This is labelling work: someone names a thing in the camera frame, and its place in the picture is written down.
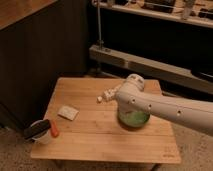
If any green ceramic bowl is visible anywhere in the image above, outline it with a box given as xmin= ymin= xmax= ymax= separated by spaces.
xmin=118 ymin=108 xmax=150 ymax=128

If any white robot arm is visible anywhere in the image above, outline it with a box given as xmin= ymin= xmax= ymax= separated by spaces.
xmin=115 ymin=74 xmax=213 ymax=136

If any white sponge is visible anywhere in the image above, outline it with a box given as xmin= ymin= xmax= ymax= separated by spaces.
xmin=58 ymin=106 xmax=78 ymax=121

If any orange carrot toy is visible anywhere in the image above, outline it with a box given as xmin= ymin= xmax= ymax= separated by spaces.
xmin=50 ymin=120 xmax=59 ymax=138

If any wooden table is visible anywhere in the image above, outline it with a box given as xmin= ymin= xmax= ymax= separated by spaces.
xmin=31 ymin=78 xmax=181 ymax=164

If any wooden cabinet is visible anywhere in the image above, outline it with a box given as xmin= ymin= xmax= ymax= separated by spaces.
xmin=0 ymin=0 xmax=88 ymax=131

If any black flat item in cup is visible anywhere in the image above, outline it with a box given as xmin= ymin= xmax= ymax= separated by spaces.
xmin=23 ymin=119 xmax=51 ymax=141

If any white tube with cap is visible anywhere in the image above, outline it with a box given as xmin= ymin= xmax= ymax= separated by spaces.
xmin=97 ymin=85 xmax=120 ymax=103

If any metal shelf rack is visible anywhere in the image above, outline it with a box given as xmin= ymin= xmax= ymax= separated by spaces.
xmin=88 ymin=0 xmax=213 ymax=95

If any white cup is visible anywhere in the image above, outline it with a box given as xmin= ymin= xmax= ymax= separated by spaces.
xmin=30 ymin=119 xmax=52 ymax=144

